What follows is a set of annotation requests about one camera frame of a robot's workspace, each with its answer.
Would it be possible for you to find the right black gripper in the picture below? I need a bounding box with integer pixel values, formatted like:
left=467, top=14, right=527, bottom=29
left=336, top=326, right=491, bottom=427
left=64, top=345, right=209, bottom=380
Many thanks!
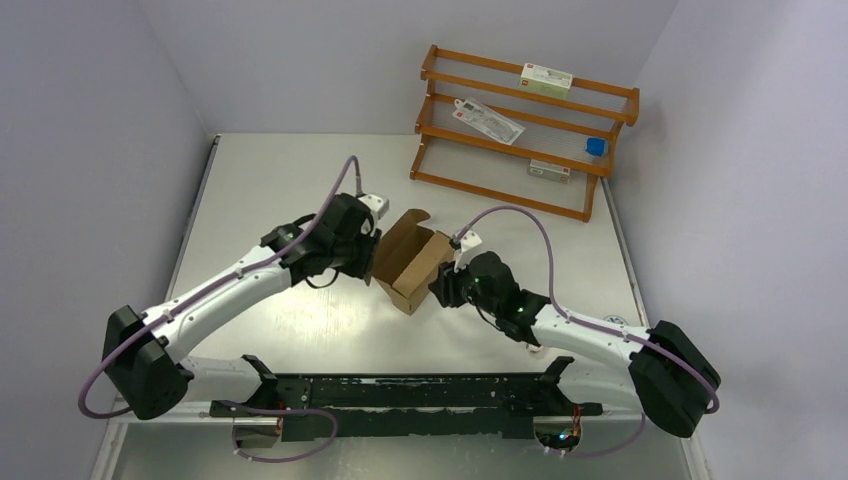
left=428, top=250, right=500, bottom=318

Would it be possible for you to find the brown cardboard box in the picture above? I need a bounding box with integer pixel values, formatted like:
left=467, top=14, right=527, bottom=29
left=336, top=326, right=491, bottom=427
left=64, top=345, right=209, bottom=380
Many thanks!
left=372, top=209, right=454, bottom=315

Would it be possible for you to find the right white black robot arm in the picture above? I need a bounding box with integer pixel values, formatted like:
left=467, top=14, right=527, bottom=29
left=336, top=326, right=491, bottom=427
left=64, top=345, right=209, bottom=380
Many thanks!
left=428, top=252, right=721, bottom=438

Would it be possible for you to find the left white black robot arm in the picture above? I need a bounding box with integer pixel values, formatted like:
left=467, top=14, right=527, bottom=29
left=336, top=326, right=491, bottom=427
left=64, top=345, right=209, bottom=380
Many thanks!
left=102, top=193, right=389, bottom=420

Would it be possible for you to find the small white box lower shelf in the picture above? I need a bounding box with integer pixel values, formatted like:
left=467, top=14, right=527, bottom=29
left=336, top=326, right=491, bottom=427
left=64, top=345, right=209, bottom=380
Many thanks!
left=527, top=159, right=571, bottom=183

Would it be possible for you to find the white green box top shelf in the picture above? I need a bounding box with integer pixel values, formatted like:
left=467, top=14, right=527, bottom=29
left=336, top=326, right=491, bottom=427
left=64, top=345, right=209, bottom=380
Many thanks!
left=518, top=63, right=574, bottom=100

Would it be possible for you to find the blue white round tin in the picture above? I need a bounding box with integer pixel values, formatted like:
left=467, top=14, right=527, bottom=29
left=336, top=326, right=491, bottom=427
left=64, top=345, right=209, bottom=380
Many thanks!
left=604, top=315, right=628, bottom=325

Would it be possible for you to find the orange wooden shelf rack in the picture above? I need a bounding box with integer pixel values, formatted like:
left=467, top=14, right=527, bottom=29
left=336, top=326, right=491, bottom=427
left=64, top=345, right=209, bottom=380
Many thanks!
left=409, top=45, right=641, bottom=222

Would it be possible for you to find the clear plastic packet with label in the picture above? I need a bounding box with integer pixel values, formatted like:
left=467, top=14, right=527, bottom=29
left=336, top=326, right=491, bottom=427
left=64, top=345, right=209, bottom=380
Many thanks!
left=453, top=98, right=525, bottom=145

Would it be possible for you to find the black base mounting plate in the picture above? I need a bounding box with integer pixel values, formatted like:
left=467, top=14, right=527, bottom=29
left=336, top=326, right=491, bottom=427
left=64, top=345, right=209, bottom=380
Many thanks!
left=248, top=373, right=603, bottom=442

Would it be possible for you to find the blue cap bottle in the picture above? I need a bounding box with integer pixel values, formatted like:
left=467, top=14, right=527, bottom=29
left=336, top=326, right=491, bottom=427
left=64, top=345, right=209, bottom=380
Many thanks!
left=585, top=137, right=609, bottom=157

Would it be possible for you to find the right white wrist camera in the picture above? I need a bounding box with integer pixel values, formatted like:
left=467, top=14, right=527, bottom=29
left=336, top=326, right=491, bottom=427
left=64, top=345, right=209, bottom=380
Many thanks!
left=453, top=230, right=482, bottom=272

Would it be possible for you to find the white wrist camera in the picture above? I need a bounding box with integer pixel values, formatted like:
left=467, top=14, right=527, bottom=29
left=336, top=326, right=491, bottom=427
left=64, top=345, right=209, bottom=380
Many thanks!
left=358, top=193, right=390, bottom=221
left=453, top=230, right=482, bottom=272

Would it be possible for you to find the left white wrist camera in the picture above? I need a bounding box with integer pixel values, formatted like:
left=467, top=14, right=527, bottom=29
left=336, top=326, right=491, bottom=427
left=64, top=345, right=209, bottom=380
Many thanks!
left=358, top=193, right=390, bottom=221

